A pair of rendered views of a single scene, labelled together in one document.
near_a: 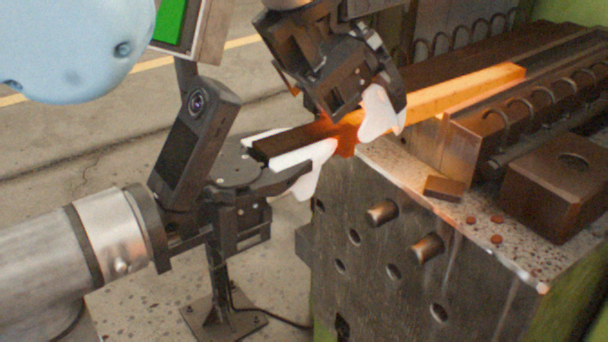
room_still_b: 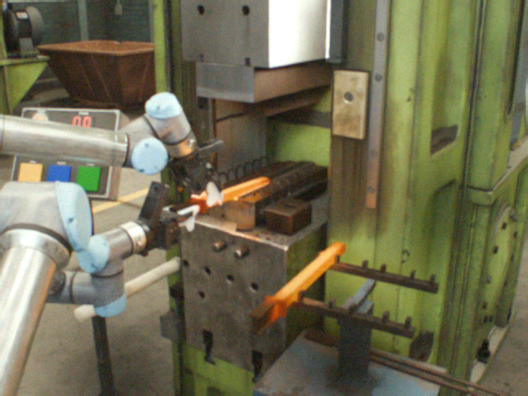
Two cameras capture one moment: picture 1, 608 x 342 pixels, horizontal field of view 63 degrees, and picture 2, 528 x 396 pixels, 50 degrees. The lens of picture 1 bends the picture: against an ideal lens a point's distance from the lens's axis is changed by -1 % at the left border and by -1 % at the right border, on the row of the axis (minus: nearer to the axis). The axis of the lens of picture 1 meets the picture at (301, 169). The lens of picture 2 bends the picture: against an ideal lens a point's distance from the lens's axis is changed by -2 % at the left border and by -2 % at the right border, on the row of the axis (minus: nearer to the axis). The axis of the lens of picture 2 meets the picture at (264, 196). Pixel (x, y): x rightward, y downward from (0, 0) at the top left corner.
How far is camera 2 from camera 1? 1.03 m
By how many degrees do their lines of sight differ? 25
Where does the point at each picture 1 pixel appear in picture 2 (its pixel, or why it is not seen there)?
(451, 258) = (252, 254)
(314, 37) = (189, 165)
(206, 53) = (112, 195)
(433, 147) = (237, 213)
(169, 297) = not seen: outside the picture
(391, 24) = not seen: hidden behind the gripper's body
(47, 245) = (118, 235)
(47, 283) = (120, 247)
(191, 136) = (154, 200)
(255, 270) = (124, 377)
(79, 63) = (157, 163)
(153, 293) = not seen: outside the picture
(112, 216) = (134, 228)
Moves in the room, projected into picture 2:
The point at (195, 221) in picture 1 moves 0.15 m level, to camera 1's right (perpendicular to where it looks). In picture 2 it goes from (155, 235) to (215, 227)
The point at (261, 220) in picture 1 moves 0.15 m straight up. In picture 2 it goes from (177, 235) to (174, 178)
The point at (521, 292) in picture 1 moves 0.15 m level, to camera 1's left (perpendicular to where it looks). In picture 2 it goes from (280, 253) to (225, 261)
